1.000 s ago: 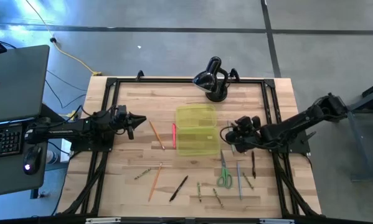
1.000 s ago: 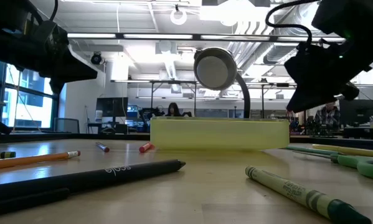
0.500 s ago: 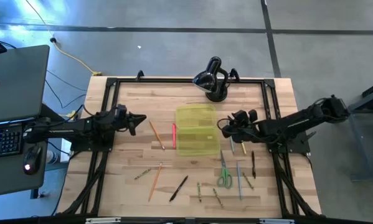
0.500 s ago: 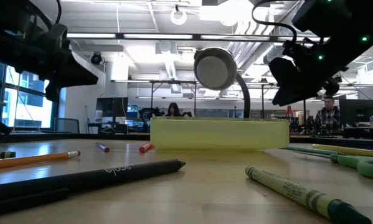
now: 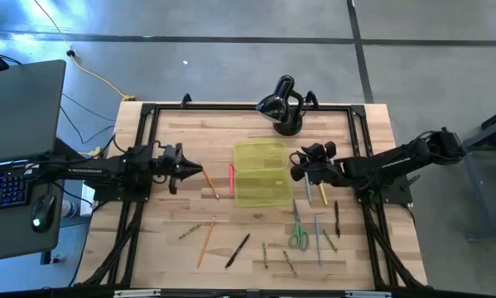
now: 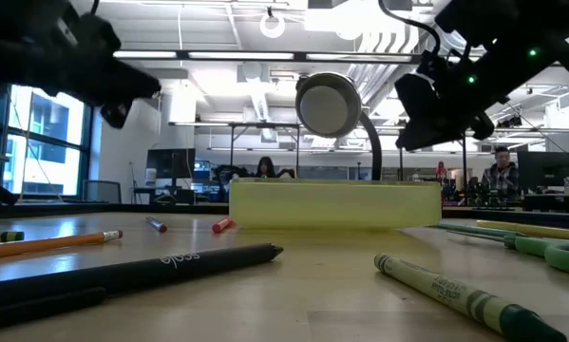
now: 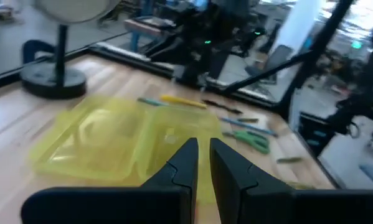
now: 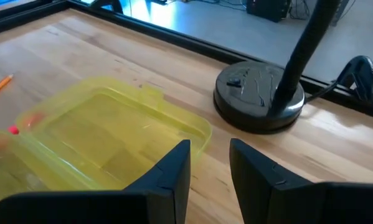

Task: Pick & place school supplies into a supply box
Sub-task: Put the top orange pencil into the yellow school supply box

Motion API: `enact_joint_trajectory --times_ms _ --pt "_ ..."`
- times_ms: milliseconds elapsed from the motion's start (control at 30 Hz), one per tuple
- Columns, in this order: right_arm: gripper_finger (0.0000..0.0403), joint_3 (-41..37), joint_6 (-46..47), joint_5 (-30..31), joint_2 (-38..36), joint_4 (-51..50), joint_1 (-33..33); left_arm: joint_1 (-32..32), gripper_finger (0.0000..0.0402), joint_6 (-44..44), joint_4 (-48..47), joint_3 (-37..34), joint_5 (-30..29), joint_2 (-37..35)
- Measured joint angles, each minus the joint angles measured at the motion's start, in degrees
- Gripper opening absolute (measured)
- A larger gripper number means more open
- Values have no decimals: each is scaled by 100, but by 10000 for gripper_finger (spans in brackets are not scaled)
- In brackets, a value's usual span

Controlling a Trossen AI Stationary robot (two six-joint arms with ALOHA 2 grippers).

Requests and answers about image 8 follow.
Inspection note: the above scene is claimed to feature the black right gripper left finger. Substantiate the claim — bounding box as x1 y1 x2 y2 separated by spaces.
0 139 192 224

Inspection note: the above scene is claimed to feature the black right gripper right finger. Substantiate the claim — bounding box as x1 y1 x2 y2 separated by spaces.
229 138 373 224

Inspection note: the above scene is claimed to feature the yellow-green translucent supply box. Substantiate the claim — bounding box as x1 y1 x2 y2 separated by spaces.
0 77 213 215

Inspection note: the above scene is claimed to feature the orange pencil red eraser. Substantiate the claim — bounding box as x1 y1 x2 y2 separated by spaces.
7 124 21 136

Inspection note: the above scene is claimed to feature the black equipment box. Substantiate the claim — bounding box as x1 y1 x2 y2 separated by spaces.
246 0 292 23

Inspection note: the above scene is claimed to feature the black gooseneck desk lamp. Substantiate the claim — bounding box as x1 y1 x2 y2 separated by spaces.
213 0 343 135

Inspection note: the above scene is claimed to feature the black table clamp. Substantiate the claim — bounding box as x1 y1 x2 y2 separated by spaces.
336 55 373 104
89 0 124 15

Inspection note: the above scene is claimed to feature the black lamp cable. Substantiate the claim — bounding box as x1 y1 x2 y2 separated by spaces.
304 80 340 103

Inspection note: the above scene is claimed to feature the black aluminium table frame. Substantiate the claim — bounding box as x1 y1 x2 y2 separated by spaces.
0 0 373 122

